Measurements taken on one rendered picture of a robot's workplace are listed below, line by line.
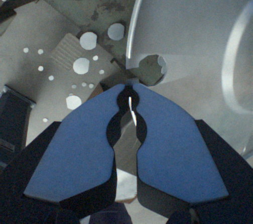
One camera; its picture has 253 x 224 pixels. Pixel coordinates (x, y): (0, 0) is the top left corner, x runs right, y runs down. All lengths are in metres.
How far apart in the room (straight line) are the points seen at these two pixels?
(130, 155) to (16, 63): 0.84
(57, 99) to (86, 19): 0.80
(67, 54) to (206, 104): 0.64
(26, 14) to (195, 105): 0.82
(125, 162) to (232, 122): 0.11
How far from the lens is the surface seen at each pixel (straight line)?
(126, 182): 0.88
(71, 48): 0.76
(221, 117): 0.20
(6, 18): 0.33
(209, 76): 0.16
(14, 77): 0.99
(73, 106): 0.29
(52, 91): 1.00
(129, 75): 0.77
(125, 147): 0.17
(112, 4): 0.26
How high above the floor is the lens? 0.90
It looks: 56 degrees down
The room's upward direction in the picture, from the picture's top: 148 degrees clockwise
